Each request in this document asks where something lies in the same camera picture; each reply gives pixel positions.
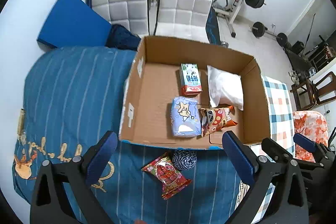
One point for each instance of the cardboard box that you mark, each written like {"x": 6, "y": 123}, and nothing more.
{"x": 153, "y": 83}

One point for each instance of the blue striped blanket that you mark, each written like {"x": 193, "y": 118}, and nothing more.
{"x": 72, "y": 97}

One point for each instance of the orange panda snack packet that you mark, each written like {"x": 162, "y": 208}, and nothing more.
{"x": 215, "y": 119}

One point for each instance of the orange floral cushion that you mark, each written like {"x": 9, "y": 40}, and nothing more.
{"x": 311, "y": 124}

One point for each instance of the floor barbell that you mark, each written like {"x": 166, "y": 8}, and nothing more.
{"x": 258, "y": 30}

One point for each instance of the right white quilted chair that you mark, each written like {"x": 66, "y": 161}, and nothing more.
{"x": 185, "y": 19}

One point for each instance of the blue white yarn ball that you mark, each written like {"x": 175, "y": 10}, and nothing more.
{"x": 184, "y": 159}

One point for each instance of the dark wooden chair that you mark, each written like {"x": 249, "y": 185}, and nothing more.
{"x": 314, "y": 93}

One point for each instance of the plaid checked blanket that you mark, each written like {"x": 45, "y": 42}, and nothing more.
{"x": 281, "y": 131}

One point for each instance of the red white tissue pack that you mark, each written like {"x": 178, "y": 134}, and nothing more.
{"x": 190, "y": 79}

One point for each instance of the blue black weight bench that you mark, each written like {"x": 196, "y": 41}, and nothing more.
{"x": 212, "y": 28}

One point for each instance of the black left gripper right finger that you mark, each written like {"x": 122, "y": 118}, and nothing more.
{"x": 288, "y": 203}

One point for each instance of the red floral snack packet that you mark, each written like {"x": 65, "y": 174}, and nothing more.
{"x": 172, "y": 179}

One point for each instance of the dark blue cloth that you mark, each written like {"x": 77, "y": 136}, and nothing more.
{"x": 121, "y": 38}

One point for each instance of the light blue tissue pack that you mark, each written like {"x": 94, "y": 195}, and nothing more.
{"x": 185, "y": 119}

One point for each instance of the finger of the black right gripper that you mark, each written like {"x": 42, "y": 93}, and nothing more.
{"x": 305, "y": 142}
{"x": 275, "y": 151}

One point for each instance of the left white quilted chair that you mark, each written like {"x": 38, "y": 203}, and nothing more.
{"x": 132, "y": 14}

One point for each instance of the blue foam mat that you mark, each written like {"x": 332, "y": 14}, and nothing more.
{"x": 73, "y": 23}

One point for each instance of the white pillow pack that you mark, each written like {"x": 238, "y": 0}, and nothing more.
{"x": 224, "y": 88}

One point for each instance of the white quilted chair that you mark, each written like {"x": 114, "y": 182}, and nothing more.
{"x": 185, "y": 19}
{"x": 132, "y": 14}

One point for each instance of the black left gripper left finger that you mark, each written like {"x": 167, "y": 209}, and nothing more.
{"x": 50, "y": 202}

